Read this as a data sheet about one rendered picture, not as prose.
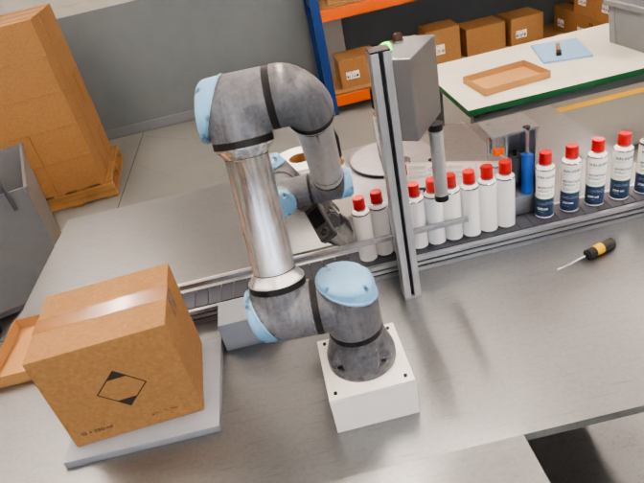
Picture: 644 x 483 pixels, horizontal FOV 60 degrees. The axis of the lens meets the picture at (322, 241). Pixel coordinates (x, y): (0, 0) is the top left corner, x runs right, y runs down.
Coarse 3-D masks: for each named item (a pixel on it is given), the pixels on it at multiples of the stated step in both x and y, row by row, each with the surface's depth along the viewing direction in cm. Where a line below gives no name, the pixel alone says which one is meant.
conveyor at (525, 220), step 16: (608, 192) 168; (592, 208) 162; (608, 208) 161; (528, 224) 162; (464, 240) 162; (352, 256) 166; (304, 272) 164; (208, 288) 166; (224, 288) 165; (240, 288) 163; (192, 304) 162; (208, 304) 160
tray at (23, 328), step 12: (12, 324) 173; (24, 324) 175; (12, 336) 171; (24, 336) 172; (0, 348) 163; (12, 348) 168; (24, 348) 167; (0, 360) 162; (12, 360) 163; (0, 372) 160; (12, 372) 159; (24, 372) 153; (0, 384) 154; (12, 384) 155
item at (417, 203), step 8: (408, 184) 153; (416, 184) 152; (408, 192) 153; (416, 192) 153; (416, 200) 153; (424, 200) 155; (416, 208) 154; (424, 208) 156; (416, 216) 156; (424, 216) 157; (416, 224) 157; (424, 224) 158; (416, 240) 160; (424, 240) 160; (416, 248) 162; (424, 248) 162
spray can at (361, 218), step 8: (360, 200) 151; (360, 208) 153; (368, 208) 155; (352, 216) 155; (360, 216) 153; (368, 216) 154; (360, 224) 154; (368, 224) 155; (360, 232) 156; (368, 232) 156; (360, 240) 157; (360, 248) 159; (368, 248) 159; (376, 248) 161; (360, 256) 162; (368, 256) 160; (376, 256) 162
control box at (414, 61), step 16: (400, 48) 124; (416, 48) 122; (432, 48) 128; (400, 64) 118; (416, 64) 120; (432, 64) 129; (400, 80) 120; (416, 80) 121; (432, 80) 130; (400, 96) 123; (416, 96) 122; (432, 96) 131; (400, 112) 125; (416, 112) 123; (432, 112) 133; (416, 128) 125
